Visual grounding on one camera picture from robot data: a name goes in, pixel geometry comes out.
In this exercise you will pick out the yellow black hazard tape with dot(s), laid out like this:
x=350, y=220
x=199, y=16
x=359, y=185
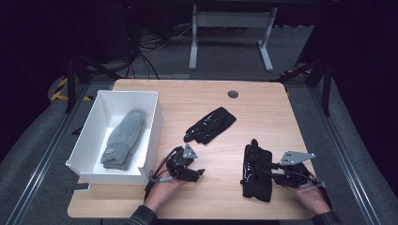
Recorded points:
x=61, y=90

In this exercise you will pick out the white box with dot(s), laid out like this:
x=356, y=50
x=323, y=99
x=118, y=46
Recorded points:
x=94, y=150

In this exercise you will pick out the person's right hand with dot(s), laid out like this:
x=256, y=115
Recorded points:
x=311, y=198

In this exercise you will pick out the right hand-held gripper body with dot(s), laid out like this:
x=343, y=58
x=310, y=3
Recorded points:
x=295, y=170

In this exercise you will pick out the black glove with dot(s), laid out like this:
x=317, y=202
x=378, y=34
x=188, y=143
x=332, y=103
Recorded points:
x=256, y=175
x=210, y=125

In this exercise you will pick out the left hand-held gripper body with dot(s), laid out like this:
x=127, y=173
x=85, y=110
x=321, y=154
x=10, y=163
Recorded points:
x=183, y=165

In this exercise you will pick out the grey knit mitten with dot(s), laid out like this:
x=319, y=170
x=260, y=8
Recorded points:
x=125, y=137

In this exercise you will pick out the grey round table grommet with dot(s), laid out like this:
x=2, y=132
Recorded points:
x=233, y=94

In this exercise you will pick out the white metal table frame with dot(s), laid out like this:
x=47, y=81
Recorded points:
x=233, y=19

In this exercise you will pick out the black tripod stand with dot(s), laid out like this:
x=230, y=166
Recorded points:
x=78, y=72
x=322, y=75

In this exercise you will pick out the aluminium floor rail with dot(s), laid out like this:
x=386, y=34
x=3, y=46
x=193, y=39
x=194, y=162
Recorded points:
x=47, y=156
x=344, y=156

